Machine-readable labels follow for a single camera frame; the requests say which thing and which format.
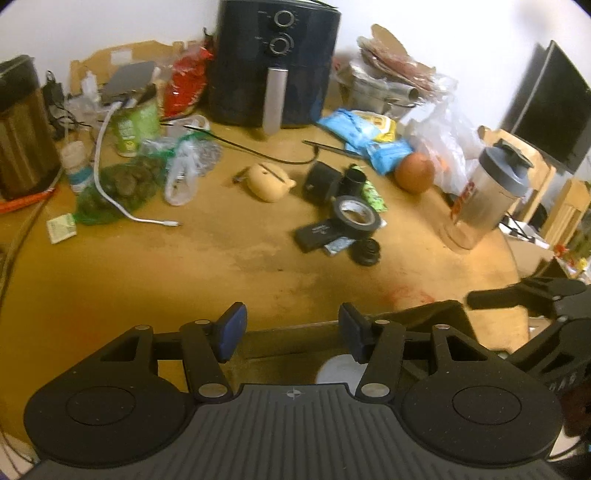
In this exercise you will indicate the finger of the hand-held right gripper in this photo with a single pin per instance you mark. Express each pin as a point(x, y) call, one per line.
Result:
point(545, 353)
point(498, 297)

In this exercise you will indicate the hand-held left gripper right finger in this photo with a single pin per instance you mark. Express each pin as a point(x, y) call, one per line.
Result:
point(351, 333)

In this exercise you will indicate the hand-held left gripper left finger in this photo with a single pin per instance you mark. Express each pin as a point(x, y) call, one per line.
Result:
point(232, 330)

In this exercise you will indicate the dark storage box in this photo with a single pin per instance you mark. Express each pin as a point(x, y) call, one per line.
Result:
point(443, 318)

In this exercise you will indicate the small black round cap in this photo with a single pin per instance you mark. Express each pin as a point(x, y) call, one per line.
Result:
point(367, 253)

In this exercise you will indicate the black tape roll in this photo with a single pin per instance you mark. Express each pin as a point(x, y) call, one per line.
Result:
point(344, 221)

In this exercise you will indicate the tan pig-shaped case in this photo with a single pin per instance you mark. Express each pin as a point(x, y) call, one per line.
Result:
point(265, 182)

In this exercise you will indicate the black camera lens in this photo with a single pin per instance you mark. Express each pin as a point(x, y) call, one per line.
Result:
point(321, 182)

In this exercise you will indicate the white round lid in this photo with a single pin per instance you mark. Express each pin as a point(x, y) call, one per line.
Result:
point(334, 371)

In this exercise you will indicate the cardboard box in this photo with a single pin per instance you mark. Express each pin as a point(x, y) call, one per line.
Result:
point(526, 254)

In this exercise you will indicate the silver foil packet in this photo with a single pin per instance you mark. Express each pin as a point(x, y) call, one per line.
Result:
point(337, 247)

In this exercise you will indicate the wooden chair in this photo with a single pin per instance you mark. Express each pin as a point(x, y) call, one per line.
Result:
point(568, 207)

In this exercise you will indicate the clear shaker bottle grey lid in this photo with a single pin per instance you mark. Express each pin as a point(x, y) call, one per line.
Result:
point(480, 198)

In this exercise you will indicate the flat black box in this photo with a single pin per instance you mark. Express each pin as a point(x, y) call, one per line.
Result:
point(316, 235)

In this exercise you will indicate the green snack packet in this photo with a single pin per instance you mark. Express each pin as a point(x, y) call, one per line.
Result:
point(375, 198)

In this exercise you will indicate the orange fruit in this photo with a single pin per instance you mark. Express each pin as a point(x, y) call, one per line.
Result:
point(414, 173)

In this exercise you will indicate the black cylinder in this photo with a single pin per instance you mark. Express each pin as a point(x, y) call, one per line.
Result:
point(353, 182)

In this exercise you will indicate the white plastic bag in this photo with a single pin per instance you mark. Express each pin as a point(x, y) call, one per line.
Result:
point(448, 143)

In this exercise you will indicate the clear plastic bag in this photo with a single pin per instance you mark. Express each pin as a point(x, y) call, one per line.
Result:
point(189, 157)

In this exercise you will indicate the small blue snack packet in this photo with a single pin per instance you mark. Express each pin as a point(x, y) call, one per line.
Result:
point(388, 154)

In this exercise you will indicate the green net bag of chestnuts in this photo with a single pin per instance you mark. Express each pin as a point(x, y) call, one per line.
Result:
point(120, 182)

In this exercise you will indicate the thin black stick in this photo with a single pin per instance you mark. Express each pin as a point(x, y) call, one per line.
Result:
point(332, 148)

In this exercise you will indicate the small green-white paper packet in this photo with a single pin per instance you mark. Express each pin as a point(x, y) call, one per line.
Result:
point(61, 228)

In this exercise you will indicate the black monitor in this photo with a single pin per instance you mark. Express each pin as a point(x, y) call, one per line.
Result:
point(554, 106)

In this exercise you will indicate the yellow snack packet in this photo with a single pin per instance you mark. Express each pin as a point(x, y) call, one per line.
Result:
point(383, 127)

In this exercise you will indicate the large blue snack packet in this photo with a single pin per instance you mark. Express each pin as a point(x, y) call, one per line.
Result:
point(346, 127)

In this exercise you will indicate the white scoop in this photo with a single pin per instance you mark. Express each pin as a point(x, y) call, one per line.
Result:
point(196, 122)

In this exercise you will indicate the small white bottle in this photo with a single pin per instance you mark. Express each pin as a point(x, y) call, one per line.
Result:
point(78, 168)

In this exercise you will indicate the green can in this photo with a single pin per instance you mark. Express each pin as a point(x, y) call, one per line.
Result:
point(134, 127)

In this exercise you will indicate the metal pot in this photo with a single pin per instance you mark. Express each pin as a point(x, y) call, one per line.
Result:
point(369, 90)

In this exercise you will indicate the red snack bag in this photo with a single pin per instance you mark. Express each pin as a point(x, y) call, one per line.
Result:
point(184, 83)

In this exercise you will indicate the stack of wrapped cardboard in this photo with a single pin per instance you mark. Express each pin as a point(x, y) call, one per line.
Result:
point(401, 62)

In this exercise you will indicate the dark blue air fryer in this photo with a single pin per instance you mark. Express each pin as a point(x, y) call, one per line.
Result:
point(244, 69)

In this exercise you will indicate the grey smartphone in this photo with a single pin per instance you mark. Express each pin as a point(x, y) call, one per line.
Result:
point(129, 78)

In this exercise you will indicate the white adapter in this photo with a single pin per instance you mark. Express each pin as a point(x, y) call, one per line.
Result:
point(91, 85)

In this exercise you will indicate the brown and black kettle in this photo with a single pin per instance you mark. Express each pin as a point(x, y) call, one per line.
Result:
point(23, 138)

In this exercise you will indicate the brown cardboard sheet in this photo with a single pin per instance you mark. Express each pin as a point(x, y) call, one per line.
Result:
point(147, 50)

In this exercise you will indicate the black charger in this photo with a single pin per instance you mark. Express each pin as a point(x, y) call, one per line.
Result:
point(53, 92)

